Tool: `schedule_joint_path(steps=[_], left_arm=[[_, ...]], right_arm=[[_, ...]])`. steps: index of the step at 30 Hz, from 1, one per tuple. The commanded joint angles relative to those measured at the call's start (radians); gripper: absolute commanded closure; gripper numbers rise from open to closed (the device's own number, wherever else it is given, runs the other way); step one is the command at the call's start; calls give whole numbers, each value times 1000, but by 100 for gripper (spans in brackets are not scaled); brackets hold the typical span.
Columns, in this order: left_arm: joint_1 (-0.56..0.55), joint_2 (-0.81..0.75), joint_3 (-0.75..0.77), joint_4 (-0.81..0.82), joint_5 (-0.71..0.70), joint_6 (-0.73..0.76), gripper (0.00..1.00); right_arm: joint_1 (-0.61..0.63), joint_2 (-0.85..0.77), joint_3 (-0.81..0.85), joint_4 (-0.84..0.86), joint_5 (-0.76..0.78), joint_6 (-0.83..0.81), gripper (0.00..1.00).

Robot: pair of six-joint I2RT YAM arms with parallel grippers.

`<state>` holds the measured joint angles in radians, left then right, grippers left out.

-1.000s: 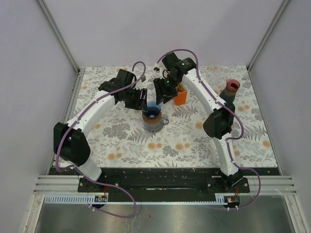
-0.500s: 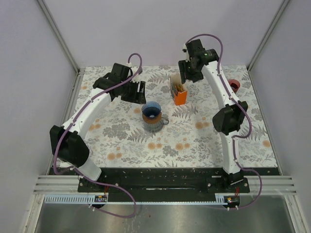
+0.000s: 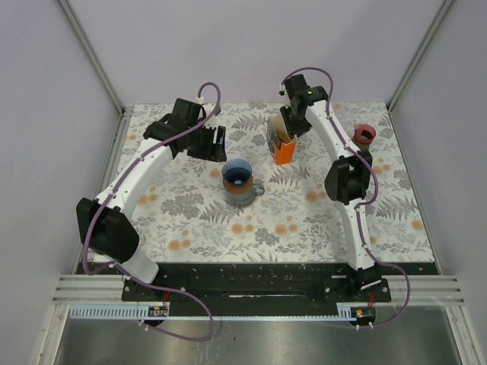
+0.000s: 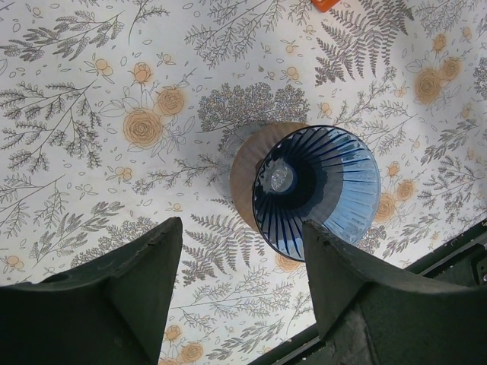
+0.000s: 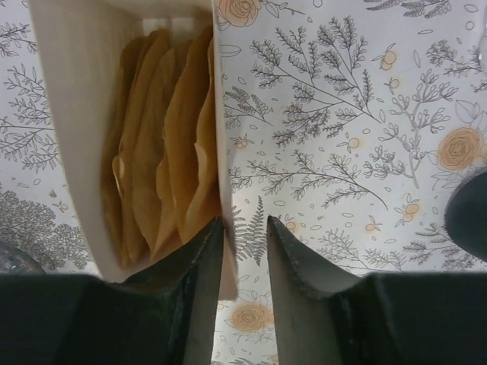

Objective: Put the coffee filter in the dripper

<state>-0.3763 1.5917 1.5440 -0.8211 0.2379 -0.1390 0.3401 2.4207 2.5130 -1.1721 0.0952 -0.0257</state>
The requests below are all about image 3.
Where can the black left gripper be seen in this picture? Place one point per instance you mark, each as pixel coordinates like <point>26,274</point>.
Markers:
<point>214,151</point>

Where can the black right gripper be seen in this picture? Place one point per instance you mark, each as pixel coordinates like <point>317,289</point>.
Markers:
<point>293,130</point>

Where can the orange coffee filter box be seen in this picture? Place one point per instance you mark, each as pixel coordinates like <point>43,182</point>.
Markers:
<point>281,153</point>

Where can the blue glass dripper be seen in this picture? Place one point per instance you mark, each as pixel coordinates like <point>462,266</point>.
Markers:
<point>236,171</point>

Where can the grey glass carafe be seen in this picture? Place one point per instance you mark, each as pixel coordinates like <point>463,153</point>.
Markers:
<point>242,196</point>

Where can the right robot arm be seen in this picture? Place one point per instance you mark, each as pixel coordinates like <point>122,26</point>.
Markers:
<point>350,181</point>

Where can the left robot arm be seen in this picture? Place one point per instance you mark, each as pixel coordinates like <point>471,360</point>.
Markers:
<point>104,222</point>

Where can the stack of brown filters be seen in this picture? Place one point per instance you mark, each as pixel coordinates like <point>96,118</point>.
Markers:
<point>283,137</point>

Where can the aluminium frame rail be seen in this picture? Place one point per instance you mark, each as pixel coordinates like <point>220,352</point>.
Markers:
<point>89,51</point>

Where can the white slotted cable duct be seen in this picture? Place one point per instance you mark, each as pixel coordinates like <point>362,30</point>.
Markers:
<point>136,312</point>

